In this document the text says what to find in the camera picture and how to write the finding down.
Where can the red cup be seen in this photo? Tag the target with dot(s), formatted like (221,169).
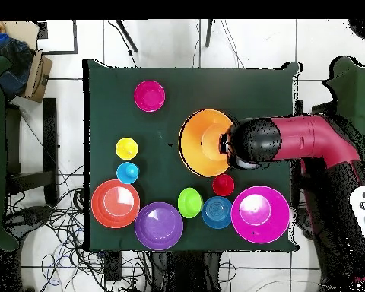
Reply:
(223,185)

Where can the black tripod leg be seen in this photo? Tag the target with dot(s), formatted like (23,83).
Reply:
(209,33)
(126,35)

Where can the black stool frame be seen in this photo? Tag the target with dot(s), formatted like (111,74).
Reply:
(50,146)

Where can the small crimson bowl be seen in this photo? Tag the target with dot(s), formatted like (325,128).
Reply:
(149,96)

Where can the blue fabric bundle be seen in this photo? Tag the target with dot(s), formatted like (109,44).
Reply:
(12,60)

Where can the dark green tablecloth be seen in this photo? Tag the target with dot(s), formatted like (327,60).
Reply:
(124,121)

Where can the brown cardboard box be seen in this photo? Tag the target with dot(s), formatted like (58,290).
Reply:
(38,76)

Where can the large pink bowl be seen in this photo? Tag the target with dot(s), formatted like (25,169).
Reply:
(260,214)

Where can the white panel black frame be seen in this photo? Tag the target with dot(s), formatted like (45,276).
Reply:
(56,36)

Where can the red-orange bowl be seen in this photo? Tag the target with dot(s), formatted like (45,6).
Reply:
(115,203)

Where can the yellow cup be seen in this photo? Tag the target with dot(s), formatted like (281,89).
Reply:
(126,148)

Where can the large orange bowl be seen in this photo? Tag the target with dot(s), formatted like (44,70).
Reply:
(197,143)

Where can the blue bowl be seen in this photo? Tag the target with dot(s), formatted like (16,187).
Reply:
(216,212)

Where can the blue cup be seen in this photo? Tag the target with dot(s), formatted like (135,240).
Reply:
(127,172)

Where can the black pedestal foot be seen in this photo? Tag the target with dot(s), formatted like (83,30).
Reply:
(30,216)

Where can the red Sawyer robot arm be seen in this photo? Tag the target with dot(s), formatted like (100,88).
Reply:
(307,137)

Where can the purple bowl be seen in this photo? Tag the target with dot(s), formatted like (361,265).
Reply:
(158,228)

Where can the green bowl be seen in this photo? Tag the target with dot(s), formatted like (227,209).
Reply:
(190,203)

